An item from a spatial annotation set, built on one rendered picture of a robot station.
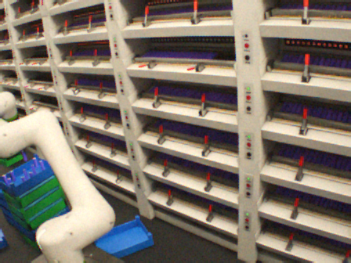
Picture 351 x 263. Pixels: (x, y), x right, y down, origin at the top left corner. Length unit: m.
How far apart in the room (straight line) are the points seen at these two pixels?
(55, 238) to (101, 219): 0.17
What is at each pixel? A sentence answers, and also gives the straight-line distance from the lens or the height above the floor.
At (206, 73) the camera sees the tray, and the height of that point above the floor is 0.93.
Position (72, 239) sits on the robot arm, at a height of 0.57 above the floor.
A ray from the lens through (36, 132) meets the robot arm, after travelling 1.14.
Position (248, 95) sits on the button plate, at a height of 0.87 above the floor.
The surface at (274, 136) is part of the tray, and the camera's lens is 1.14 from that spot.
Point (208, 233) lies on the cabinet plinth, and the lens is 1.69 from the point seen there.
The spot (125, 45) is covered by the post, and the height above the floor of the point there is 1.05.
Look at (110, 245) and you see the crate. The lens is 1.78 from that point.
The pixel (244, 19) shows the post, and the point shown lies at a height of 1.14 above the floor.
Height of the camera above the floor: 1.20
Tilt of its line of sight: 23 degrees down
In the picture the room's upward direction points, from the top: 6 degrees counter-clockwise
